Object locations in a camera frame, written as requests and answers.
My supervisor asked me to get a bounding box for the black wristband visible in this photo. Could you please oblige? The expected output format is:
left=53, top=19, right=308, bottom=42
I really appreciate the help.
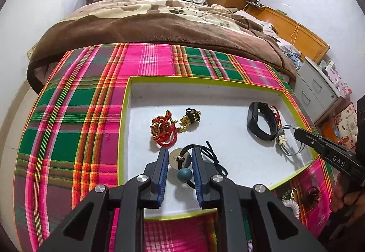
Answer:
left=247, top=101, right=278, bottom=141

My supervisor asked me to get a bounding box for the person's right forearm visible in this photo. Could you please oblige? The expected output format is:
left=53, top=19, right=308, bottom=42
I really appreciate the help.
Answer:
left=322, top=209, right=365, bottom=252

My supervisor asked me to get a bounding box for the gold chain with black charm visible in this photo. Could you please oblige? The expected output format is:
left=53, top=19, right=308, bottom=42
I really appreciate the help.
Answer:
left=178, top=108, right=201, bottom=133

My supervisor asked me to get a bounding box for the white power strip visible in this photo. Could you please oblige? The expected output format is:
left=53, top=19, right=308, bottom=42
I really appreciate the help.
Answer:
left=245, top=0, right=267, bottom=9

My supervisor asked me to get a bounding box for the pink patterned box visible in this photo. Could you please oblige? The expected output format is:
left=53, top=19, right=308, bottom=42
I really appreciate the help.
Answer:
left=322, top=60, right=352, bottom=97

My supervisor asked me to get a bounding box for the person's right hand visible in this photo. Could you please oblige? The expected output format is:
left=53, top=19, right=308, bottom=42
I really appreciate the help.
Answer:
left=329, top=175, right=365, bottom=213

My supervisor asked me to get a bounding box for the red cord with gold charm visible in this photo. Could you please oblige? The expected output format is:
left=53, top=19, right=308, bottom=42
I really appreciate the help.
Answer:
left=269, top=105, right=281, bottom=124

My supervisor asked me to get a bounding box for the brown patterned blanket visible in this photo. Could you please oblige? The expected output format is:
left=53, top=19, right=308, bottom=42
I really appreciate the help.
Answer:
left=26, top=0, right=297, bottom=94

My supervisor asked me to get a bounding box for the pile of light clothes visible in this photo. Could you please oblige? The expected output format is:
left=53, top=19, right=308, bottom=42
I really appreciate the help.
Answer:
left=234, top=10, right=303, bottom=70

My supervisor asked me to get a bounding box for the black cord necklace teal bead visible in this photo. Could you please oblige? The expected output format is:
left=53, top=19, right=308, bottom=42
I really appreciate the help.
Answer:
left=168, top=140, right=229, bottom=187

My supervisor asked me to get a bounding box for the grey cord bracelet with beads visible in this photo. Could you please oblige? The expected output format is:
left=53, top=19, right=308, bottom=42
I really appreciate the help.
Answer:
left=275, top=124, right=307, bottom=157

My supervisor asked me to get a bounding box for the red braided cord bracelet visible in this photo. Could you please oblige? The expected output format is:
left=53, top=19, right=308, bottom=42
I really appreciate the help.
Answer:
left=150, top=111, right=179, bottom=148

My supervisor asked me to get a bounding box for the grey drawer cabinet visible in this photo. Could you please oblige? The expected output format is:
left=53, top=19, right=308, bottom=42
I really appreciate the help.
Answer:
left=294, top=57, right=354, bottom=124

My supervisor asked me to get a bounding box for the orange printed box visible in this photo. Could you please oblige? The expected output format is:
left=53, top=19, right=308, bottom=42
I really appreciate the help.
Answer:
left=322, top=104, right=358, bottom=150

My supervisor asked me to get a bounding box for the white coil hair tie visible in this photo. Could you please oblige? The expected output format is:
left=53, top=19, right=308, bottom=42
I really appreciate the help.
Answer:
left=284, top=199, right=301, bottom=220

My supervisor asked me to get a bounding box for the shallow yellow-green cardboard box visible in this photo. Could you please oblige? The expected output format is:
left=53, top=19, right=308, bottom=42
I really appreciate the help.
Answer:
left=117, top=76, right=319, bottom=221

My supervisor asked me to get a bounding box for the dark red beaded bracelet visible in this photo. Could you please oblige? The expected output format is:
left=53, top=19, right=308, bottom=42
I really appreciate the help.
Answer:
left=302, top=186, right=321, bottom=210

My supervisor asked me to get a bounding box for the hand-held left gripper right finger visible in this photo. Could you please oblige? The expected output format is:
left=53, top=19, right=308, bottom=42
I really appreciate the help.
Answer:
left=191, top=147, right=327, bottom=252

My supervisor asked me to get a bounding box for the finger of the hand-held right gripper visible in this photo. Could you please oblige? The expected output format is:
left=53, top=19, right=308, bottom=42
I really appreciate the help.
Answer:
left=294, top=128, right=354, bottom=156

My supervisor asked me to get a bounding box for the pink green plaid cloth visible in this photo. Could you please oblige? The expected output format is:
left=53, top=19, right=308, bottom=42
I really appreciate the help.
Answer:
left=13, top=42, right=334, bottom=252

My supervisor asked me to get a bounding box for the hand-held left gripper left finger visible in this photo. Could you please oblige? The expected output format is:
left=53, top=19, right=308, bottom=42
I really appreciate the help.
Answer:
left=36, top=148, right=169, bottom=252

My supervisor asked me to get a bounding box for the wooden bed headboard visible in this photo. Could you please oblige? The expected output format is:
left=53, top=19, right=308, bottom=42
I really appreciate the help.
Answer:
left=247, top=7, right=330, bottom=64

